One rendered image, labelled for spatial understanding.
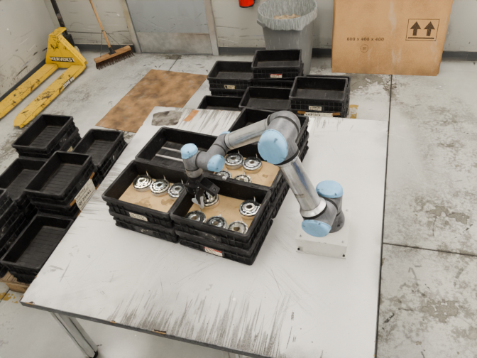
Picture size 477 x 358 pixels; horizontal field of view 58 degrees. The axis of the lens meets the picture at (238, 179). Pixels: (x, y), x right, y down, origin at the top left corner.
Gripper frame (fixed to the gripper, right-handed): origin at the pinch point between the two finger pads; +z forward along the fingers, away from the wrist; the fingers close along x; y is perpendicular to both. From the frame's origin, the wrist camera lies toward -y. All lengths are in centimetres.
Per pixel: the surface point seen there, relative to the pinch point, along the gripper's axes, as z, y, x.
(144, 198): 2.0, 33.7, 7.4
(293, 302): 15, -56, 25
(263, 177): 2.0, -17.8, -28.5
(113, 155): 44, 120, -49
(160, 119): 14, 80, -67
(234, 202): 2.0, -11.7, -7.7
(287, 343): 15, -61, 43
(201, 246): 10.9, -5.3, 17.0
